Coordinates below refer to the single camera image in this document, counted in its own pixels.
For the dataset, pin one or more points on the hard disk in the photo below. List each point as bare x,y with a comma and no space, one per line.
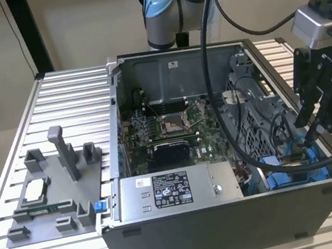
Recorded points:
272,174

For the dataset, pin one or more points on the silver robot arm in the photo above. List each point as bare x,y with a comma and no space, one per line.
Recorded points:
164,22

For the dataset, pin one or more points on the metal disk bay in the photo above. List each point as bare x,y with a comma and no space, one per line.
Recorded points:
245,113

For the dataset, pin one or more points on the green motherboard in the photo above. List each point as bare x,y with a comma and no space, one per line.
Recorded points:
204,131

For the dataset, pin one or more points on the CPU socket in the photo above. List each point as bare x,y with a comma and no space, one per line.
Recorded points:
174,126

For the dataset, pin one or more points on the black graphics card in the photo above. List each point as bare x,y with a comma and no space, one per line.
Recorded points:
171,153

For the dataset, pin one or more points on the black PC case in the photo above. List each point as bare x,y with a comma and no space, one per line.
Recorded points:
215,235

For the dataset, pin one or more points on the silver power supply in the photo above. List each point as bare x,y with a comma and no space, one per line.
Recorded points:
133,197

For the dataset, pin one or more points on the blue case latch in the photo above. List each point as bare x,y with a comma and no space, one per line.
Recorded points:
100,207

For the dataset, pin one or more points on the grey parts rack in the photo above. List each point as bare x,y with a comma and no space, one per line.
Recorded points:
69,187

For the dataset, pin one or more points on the green RAM stick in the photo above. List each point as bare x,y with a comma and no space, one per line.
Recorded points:
43,210

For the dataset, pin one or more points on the silver CPU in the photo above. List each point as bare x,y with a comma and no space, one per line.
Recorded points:
34,191

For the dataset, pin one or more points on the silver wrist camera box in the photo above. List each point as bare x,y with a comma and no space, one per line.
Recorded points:
306,24

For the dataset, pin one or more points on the black upright post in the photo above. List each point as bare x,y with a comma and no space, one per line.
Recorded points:
29,32

